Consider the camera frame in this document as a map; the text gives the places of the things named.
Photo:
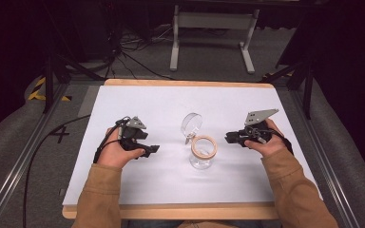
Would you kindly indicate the white metal stand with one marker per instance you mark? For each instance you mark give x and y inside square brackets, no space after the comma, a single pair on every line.
[214,20]

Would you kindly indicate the aluminium floor rail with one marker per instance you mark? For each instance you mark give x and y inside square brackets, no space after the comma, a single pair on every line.
[326,158]
[19,164]

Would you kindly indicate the black tripod stand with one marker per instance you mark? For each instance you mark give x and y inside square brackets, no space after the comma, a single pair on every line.
[49,79]
[307,85]

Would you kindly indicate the person's left hand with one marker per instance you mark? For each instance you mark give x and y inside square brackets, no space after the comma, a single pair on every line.
[115,154]

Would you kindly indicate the white table mat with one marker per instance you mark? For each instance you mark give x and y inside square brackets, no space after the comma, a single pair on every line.
[171,104]

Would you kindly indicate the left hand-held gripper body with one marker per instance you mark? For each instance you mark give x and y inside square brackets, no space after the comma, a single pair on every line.
[132,130]

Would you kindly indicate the person's lap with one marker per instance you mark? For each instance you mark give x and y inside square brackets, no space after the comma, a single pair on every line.
[196,224]

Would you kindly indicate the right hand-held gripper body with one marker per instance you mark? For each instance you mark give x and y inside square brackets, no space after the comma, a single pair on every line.
[256,128]

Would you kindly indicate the clear glass jar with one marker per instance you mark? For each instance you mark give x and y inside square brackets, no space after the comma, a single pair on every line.
[202,148]

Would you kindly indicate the yellow black floor tape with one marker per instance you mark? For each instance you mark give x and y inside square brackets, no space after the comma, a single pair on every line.
[38,91]

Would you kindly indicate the person's right hand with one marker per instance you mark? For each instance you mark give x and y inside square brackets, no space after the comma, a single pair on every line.
[271,144]

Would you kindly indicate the wooden table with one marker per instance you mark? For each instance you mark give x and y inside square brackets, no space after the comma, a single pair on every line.
[183,211]

